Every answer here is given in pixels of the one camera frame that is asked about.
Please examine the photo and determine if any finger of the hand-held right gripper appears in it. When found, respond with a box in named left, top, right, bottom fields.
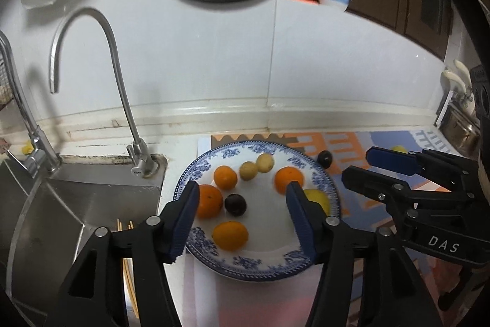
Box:
left=365, top=146, right=484, bottom=194
left=341, top=165, right=472, bottom=221

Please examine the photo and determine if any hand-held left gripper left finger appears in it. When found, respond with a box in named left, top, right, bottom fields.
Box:
left=50, top=179, right=200, bottom=327

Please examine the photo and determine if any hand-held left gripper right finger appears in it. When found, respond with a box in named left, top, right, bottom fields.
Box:
left=285, top=181, right=437, bottom=327

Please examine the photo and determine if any large yellow citrus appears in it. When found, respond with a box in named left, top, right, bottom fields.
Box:
left=303, top=189, right=331, bottom=216

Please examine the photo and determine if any orange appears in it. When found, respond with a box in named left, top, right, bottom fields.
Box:
left=213, top=165, right=238, bottom=190
left=196, top=184, right=224, bottom=219
left=212, top=221, right=249, bottom=251
left=274, top=166, right=305, bottom=195

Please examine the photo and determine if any blue-rimmed white plate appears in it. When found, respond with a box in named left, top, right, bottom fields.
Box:
left=173, top=140, right=341, bottom=282

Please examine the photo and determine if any small yellow-brown fruit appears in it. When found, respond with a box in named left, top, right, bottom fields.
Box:
left=239, top=162, right=259, bottom=181
left=256, top=153, right=273, bottom=173

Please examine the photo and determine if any colourful patterned mat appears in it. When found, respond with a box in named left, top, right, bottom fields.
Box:
left=184, top=130, right=490, bottom=327

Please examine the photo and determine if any steel sink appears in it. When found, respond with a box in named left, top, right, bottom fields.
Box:
left=0, top=154, right=165, bottom=327

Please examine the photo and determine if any slim gooseneck faucet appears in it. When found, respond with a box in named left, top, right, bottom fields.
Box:
left=49, top=7, right=159, bottom=178

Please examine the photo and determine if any large chrome faucet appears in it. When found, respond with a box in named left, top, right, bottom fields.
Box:
left=0, top=30, right=62, bottom=178

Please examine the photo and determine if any wire sink basket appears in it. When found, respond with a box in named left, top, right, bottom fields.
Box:
left=0, top=55, right=12, bottom=109

